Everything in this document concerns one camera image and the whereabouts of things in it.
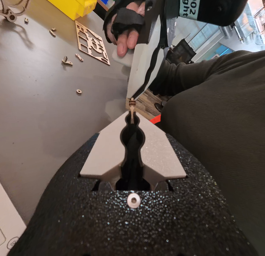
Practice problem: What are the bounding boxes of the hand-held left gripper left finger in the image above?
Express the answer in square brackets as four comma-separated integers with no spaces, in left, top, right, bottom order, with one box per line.
[80,111,133,190]

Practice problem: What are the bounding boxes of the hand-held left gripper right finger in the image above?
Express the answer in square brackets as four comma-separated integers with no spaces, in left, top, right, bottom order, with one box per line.
[132,112,187,191]

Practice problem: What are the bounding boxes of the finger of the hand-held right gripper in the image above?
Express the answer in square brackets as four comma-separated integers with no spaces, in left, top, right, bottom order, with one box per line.
[133,47,165,100]
[127,43,161,99]

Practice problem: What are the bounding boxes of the small wooden axle pin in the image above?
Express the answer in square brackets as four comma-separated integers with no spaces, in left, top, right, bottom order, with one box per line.
[129,97,136,124]

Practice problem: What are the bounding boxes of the person's right forearm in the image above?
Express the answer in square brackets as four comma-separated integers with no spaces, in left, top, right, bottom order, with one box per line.
[149,50,265,97]

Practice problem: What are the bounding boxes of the person's right hand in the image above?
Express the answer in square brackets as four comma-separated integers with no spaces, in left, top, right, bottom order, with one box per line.
[111,2,146,57]

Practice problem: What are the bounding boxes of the black boxy equipment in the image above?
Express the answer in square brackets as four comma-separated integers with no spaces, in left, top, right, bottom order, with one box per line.
[166,38,197,64]

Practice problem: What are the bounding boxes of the emptied wooden part sheet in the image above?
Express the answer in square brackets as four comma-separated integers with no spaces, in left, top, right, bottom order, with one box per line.
[75,20,111,66]

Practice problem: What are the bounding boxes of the yellow plastic bin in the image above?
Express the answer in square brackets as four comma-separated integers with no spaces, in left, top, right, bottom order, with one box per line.
[37,0,98,20]

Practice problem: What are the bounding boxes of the paper instruction sheet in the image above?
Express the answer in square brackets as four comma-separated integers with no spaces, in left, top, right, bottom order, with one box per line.
[0,182,27,256]

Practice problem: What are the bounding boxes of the wooden model frame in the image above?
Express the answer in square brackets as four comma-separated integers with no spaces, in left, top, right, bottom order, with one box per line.
[0,0,36,23]

